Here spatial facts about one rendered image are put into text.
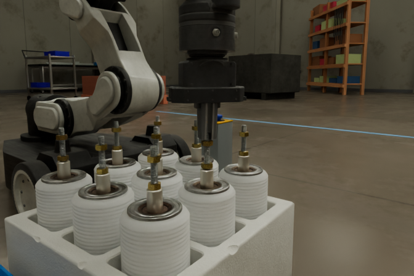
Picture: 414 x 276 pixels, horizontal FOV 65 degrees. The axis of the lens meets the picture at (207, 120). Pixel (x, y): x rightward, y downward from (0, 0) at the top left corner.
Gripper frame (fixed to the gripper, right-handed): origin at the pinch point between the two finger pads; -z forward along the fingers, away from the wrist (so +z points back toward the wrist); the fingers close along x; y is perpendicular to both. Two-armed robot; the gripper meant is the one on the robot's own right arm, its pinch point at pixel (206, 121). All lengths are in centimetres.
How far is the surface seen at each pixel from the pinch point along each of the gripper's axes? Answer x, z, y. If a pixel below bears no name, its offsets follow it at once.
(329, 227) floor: -45, -36, -24
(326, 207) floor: -53, -36, -36
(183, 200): 4.4, -12.4, 1.7
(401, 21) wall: -704, 142, -608
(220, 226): -0.7, -16.0, 4.8
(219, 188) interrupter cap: -1.3, -10.8, 2.5
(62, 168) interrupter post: 23.4, -9.2, -11.4
